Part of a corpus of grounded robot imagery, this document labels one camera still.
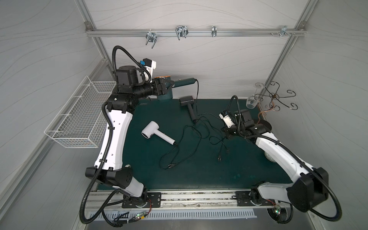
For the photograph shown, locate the small metal hook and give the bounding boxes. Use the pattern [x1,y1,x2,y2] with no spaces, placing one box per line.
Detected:
[211,25,217,37]

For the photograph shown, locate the metal double hook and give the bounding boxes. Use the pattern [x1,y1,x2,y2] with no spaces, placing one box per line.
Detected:
[175,25,188,40]

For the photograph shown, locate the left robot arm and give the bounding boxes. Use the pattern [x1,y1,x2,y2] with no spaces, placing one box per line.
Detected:
[79,46,171,224]

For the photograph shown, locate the copper wire glass rack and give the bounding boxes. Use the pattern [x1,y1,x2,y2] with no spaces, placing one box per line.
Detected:
[255,81,299,123]

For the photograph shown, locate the horizontal aluminium rail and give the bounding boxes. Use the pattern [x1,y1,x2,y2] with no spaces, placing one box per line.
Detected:
[86,28,307,37]

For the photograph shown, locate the metal hook clamp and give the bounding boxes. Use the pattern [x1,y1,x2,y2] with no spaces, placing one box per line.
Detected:
[145,30,157,49]

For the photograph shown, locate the green table mat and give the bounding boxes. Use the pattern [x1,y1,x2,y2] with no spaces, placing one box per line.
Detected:
[123,99,290,190]

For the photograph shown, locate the white hair dryer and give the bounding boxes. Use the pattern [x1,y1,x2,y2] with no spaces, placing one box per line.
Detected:
[141,121,176,145]

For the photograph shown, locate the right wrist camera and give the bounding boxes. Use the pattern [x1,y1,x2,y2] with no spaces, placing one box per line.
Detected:
[219,111,235,128]

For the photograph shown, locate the green hair dryer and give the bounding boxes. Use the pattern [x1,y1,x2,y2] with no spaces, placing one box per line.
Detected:
[155,76,197,101]

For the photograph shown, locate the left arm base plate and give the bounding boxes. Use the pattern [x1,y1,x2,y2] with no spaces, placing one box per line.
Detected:
[122,192,162,209]

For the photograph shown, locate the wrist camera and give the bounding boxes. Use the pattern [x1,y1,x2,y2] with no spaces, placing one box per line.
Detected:
[219,111,235,128]
[140,58,157,76]

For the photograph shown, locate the white slotted cable duct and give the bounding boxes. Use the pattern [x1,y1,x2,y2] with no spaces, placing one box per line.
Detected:
[105,209,257,220]

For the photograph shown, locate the green hair dryer cord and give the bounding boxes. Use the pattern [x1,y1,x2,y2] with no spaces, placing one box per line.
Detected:
[195,80,231,162]

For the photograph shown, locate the clear wine glass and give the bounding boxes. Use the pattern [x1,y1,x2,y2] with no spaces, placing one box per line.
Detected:
[246,82,265,109]

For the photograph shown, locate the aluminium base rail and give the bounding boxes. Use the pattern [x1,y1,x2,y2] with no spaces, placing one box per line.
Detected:
[85,188,274,212]

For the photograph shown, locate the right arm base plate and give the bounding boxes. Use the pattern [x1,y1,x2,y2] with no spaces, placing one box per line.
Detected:
[232,190,276,207]

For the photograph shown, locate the right metal hook bracket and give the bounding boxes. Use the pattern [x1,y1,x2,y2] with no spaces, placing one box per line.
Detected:
[270,26,296,37]

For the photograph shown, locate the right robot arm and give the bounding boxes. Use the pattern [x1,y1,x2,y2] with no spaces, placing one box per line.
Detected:
[219,95,343,222]

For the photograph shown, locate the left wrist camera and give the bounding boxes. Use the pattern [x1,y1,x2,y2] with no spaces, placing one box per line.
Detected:
[140,58,157,76]

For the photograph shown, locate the black hair dryer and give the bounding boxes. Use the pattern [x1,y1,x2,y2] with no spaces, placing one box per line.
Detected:
[179,96,197,124]

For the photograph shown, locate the black hair dryer cord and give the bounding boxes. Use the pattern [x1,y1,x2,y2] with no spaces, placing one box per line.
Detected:
[195,113,228,144]

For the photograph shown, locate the white wire basket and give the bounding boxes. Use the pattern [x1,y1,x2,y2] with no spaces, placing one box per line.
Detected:
[44,76,116,149]

